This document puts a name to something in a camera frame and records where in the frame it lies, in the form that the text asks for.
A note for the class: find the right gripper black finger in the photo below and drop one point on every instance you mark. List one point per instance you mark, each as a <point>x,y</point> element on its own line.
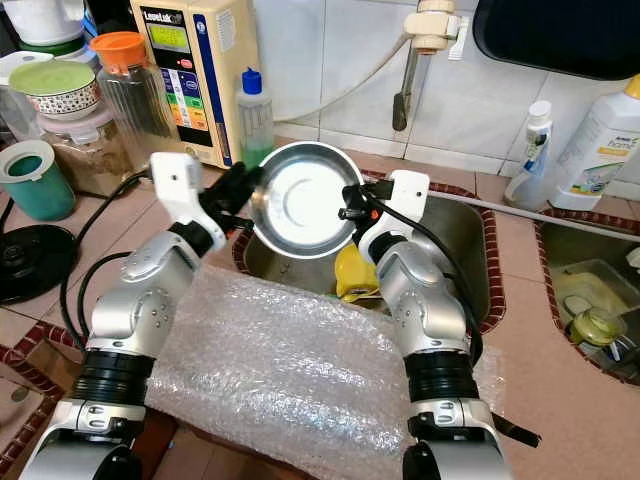
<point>350,203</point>

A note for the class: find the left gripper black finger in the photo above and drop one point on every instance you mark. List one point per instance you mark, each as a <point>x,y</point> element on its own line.
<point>247,177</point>
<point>239,222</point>

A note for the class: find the shallow stainless steel bowl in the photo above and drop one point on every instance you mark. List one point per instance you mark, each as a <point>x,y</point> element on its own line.
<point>305,200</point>

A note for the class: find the yellow plastic cup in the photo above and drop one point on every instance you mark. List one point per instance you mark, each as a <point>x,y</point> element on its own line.
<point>355,275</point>

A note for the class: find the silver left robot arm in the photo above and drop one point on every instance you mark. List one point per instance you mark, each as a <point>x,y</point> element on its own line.
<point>135,300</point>

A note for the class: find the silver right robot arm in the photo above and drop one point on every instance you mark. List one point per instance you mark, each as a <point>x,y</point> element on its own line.
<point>430,300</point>

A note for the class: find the white kitchen appliance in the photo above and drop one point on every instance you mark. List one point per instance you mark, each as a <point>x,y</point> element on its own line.
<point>45,20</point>

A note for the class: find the green soap bottle blue cap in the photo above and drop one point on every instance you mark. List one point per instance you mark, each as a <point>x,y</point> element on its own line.
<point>256,125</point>

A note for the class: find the stainless steel sink basin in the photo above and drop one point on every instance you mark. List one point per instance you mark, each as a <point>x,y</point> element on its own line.
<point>560,250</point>
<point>290,275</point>

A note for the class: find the beige water ionizer machine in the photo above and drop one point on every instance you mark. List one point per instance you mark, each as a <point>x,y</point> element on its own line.
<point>195,90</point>

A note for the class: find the glass jar with orange lid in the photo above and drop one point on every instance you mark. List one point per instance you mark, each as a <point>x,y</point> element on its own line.
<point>135,110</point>

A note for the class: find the jar of brown powder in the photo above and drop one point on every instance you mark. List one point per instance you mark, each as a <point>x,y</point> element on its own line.
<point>100,165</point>

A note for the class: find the clear bubble wrap sheet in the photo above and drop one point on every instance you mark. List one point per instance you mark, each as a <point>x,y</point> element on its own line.
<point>280,370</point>

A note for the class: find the teal mug with white rim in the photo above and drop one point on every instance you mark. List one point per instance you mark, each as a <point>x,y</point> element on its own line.
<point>40,195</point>

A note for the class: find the black round kettle base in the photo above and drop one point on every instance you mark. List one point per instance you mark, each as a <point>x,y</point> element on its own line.
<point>35,265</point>

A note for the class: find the patterned bowl with green lid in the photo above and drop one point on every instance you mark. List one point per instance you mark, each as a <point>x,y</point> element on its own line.
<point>55,88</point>

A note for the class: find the clear container with white lid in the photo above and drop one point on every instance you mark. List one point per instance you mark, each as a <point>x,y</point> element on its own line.
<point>10,110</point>

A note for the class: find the white detergent bottle yellow cap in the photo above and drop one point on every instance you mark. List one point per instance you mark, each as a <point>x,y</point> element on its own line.
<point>600,150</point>

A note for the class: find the clear plastic food container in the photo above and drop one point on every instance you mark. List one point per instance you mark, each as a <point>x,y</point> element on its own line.
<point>595,282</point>

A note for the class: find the black hanging tray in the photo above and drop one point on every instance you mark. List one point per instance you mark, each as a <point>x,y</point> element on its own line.
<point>560,35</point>

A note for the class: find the greenish glass cup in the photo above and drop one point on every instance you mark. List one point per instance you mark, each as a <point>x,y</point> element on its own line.
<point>596,326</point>

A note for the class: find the white plastic ladle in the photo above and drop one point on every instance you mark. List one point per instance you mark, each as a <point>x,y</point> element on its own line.
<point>633,258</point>

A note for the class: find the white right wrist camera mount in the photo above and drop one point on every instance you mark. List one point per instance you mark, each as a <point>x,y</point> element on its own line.
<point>408,195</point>

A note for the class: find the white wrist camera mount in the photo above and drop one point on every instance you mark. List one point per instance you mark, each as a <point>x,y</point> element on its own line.
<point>178,190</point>
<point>408,195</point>

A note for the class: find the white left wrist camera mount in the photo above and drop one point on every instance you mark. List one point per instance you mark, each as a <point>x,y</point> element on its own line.
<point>178,190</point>

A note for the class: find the wall tap with steel spout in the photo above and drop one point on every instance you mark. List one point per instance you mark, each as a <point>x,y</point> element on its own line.
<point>435,25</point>

